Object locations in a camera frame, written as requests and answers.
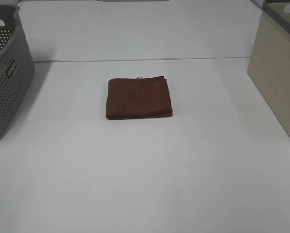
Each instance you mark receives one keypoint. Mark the brown towel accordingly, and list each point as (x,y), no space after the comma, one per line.
(138,98)

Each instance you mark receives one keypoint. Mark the beige storage bin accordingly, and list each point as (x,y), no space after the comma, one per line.
(269,66)

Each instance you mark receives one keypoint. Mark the grey perforated plastic basket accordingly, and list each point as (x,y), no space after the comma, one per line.
(13,45)

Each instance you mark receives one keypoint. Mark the black label on basket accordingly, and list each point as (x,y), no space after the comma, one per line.
(10,70)

